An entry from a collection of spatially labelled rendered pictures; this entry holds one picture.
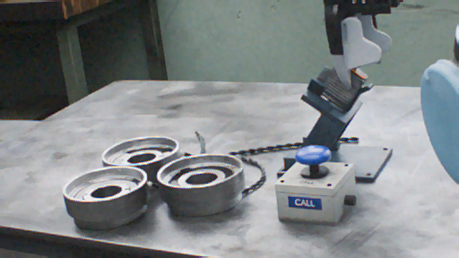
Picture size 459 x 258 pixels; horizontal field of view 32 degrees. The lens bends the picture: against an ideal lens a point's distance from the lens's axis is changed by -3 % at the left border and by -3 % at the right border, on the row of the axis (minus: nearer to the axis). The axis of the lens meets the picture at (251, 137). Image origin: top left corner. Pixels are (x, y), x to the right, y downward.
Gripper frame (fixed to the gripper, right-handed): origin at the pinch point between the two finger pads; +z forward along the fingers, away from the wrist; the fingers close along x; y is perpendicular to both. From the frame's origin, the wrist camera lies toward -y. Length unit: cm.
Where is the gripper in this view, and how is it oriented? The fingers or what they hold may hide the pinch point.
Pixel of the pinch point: (346, 75)
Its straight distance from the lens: 101.3
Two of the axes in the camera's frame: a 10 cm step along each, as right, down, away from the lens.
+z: 1.2, 9.3, 3.4
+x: 3.9, -3.6, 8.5
